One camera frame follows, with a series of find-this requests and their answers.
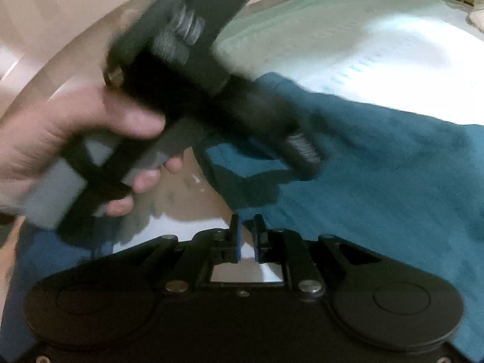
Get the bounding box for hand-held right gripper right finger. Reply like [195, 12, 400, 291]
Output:
[253, 215, 382, 300]

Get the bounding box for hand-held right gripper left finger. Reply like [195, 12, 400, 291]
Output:
[111, 215, 243, 295]

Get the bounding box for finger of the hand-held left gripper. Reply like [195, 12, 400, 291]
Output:
[219, 77, 323, 178]

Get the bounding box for teal pants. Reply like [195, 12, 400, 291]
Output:
[197, 71, 484, 361]

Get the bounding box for person's left hand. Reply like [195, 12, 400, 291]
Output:
[0, 85, 185, 217]

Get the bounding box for floral bed blanket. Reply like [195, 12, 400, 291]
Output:
[110, 0, 484, 285]

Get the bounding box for person's blue jeans leg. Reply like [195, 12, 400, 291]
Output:
[5, 225, 118, 353]

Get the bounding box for cream floral pillow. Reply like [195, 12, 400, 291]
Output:
[468, 5, 484, 34]

